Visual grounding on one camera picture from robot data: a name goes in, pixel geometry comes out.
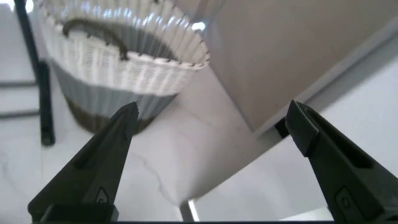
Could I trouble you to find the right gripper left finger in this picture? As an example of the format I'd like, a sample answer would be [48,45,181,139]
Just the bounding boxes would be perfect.
[27,101,140,223]

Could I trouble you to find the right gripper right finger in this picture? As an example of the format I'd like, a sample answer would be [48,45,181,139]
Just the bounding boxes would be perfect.
[285,99,398,223]

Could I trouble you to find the black clothes rack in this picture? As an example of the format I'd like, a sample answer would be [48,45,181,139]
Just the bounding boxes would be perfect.
[0,0,57,147]

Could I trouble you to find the white laundry basket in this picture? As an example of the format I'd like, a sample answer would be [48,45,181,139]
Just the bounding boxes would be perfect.
[36,0,211,135]

